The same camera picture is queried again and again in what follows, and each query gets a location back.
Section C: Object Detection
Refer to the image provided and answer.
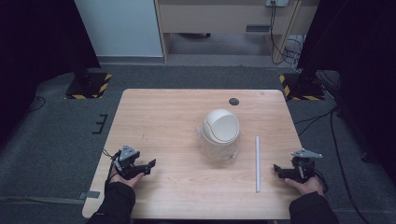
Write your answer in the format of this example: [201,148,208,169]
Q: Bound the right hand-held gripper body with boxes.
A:
[290,147,324,184]

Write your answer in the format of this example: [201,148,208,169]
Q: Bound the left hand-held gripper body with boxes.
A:
[113,144,141,181]

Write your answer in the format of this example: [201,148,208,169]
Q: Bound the white thin stick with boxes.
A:
[254,135,262,194]

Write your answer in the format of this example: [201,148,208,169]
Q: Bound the white swing-lid trash can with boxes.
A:
[196,107,242,162]

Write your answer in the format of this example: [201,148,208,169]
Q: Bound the person's right hand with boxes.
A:
[284,175,325,197]

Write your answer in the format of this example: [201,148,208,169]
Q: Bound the person's left hand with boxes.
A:
[108,165,146,189]

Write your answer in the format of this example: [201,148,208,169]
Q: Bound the grey tape strip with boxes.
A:
[78,189,102,201]

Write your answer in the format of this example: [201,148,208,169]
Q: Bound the black stand base hazard stripes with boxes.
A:
[277,71,327,102]
[64,71,113,101]

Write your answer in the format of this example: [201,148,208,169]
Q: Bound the black curtain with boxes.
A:
[296,0,396,185]
[0,0,102,147]

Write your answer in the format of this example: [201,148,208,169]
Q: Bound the white panel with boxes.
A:
[73,0,164,58]

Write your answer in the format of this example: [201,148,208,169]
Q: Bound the light wooden background desk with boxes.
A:
[154,0,321,63]

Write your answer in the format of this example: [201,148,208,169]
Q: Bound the left hand-held gripper cable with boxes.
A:
[102,148,121,188]

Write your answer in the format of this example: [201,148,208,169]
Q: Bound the hand-held gripper cable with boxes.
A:
[102,148,121,188]
[313,168,330,194]

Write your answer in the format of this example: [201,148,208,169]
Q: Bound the right hand-held gripper cable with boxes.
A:
[313,168,330,194]

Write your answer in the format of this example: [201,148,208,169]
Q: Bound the black floor cable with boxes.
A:
[28,95,48,114]
[293,104,373,224]

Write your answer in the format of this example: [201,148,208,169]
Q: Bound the black floor bracket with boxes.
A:
[92,113,109,135]

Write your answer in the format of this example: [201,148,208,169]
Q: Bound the black hanging cables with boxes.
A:
[269,1,304,66]

